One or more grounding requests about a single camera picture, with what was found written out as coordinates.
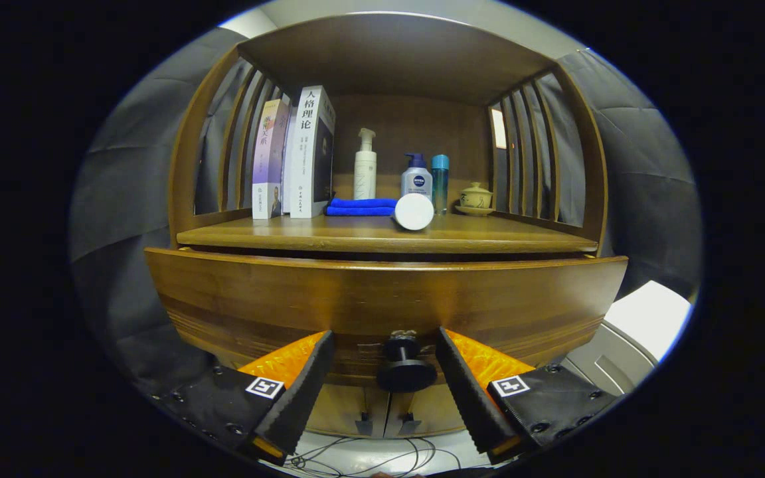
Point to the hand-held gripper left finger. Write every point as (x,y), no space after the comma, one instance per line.
(303,398)

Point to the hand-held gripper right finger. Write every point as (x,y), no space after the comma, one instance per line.
(467,398)

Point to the black drawer knob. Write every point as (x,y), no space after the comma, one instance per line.
(406,375)

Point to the brown wooden drawer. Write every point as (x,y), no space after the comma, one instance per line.
(382,292)

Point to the white cosmetic tube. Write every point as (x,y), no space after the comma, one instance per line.
(414,212)

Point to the wooden cabinet door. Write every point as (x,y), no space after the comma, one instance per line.
(342,408)
(432,411)

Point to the wooden countertop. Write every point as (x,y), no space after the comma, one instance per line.
(356,232)

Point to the brown wooden cabinet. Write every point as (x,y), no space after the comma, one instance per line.
(389,53)

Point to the grey ribbed panel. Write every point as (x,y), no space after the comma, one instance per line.
(608,362)

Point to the beige saucer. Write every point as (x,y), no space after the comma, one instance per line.
(472,211)

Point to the blue folded cloth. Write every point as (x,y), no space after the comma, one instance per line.
(359,207)

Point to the beige lidded teacup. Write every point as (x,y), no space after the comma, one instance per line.
(476,198)

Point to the white board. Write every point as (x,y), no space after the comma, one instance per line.
(651,315)

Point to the teal bottle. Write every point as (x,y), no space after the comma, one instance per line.
(440,182)

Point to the white bottle with blue cap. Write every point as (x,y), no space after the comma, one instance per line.
(416,179)

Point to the white pump bottle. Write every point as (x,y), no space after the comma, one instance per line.
(365,172)

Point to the thick white book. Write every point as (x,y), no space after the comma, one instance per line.
(306,159)

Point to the purple book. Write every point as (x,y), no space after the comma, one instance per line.
(268,159)

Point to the thin pale book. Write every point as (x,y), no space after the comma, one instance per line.
(291,153)

